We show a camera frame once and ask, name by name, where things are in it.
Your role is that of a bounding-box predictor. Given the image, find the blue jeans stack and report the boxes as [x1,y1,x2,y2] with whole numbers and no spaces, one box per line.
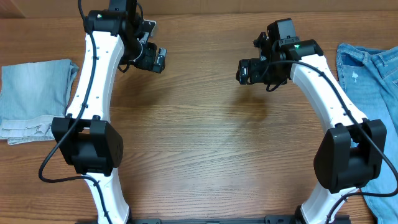
[335,42,398,224]

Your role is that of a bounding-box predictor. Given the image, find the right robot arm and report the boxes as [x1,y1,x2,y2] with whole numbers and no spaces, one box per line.
[236,19,386,223]

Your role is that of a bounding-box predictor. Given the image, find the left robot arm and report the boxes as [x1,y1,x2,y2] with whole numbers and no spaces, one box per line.
[51,0,167,223]

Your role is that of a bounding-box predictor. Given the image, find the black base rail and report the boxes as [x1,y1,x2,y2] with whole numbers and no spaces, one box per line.
[74,214,352,224]

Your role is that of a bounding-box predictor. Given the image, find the light blue denim shorts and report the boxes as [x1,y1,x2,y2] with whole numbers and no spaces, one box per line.
[1,59,79,145]

